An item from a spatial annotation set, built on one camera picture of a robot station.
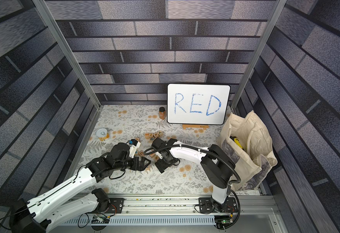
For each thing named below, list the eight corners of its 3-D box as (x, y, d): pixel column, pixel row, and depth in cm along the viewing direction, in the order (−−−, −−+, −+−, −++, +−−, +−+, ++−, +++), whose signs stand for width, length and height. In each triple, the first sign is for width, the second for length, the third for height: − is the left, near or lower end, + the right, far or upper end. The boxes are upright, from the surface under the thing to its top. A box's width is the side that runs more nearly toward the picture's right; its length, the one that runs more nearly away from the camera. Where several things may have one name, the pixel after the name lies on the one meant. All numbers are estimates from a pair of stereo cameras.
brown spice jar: (160, 119, 114) (159, 111, 106) (160, 115, 116) (159, 107, 108) (165, 119, 114) (165, 111, 106) (165, 115, 116) (165, 107, 108)
